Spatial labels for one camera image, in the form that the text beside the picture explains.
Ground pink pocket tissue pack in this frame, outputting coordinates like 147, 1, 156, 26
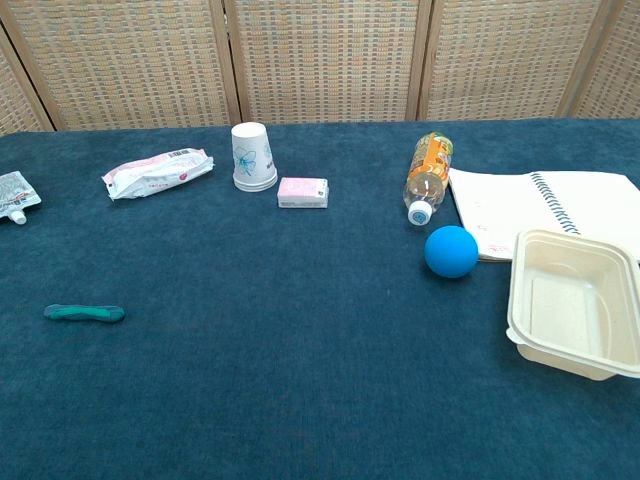
277, 176, 330, 210

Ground white paper cup blue flower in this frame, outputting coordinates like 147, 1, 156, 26
230, 122, 279, 193

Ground plastic bottle orange label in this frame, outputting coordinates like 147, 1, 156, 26
402, 131, 456, 228

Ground blue ball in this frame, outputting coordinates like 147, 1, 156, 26
424, 225, 480, 279

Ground dark blue table cloth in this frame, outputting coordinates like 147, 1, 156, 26
0, 117, 640, 480

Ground pink white wet wipes pack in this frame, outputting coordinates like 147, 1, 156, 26
101, 147, 215, 202

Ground woven wicker folding screen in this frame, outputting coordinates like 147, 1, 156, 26
0, 0, 640, 134

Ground white spiral notebook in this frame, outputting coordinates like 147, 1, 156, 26
447, 167, 640, 264

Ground beige plastic food container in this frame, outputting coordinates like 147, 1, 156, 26
505, 229, 640, 382

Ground silver spout pouch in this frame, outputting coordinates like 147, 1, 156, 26
0, 170, 43, 226

